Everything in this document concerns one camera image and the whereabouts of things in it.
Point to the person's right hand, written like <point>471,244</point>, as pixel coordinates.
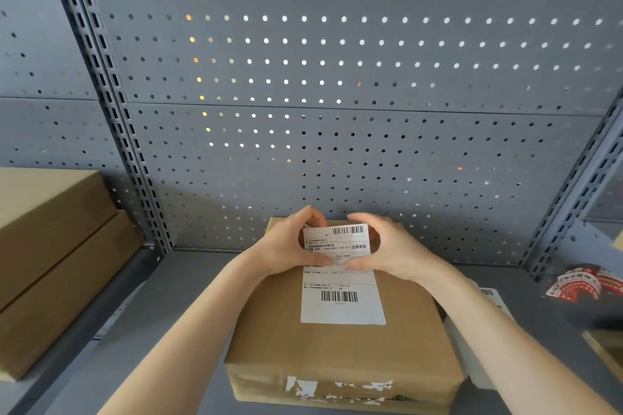
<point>399,254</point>

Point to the person's left hand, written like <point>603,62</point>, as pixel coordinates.
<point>280,247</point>

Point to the person's right thumb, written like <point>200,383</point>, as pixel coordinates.
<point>357,264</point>

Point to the person's left thumb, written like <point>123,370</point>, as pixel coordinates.
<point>321,262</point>

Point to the white shipping label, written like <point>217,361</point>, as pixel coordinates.
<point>340,298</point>

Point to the person's left forearm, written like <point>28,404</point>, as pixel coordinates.
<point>194,332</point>

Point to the person's right forearm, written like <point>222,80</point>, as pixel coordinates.
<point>511,346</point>

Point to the taped brown cardboard box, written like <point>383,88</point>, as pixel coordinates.
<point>292,341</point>

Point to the grey perforated back panel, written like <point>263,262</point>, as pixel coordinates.
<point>34,20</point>
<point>365,171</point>
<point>58,137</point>
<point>340,25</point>

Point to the grey metal shelf board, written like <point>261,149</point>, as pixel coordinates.
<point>194,273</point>

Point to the white label stack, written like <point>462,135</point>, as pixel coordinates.
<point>491,303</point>

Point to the grey slotted shelf upright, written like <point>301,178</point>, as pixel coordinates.
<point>109,89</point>
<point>574,196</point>

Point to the red and white sticker roll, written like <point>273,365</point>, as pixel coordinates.
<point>584,283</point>

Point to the flat brown cardboard box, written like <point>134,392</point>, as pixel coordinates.
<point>68,298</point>
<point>44,215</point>

